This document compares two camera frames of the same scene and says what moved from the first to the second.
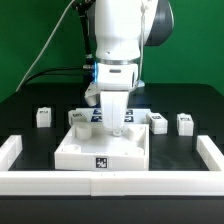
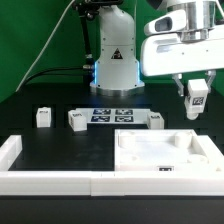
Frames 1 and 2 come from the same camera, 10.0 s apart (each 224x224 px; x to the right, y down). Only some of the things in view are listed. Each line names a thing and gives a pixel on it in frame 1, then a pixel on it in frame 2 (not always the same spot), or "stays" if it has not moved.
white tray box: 88,146 -> 165,150
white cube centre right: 158,123 stays
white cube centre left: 76,116 stays
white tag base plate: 133,115 stays
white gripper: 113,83 -> 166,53
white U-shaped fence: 113,183 stays
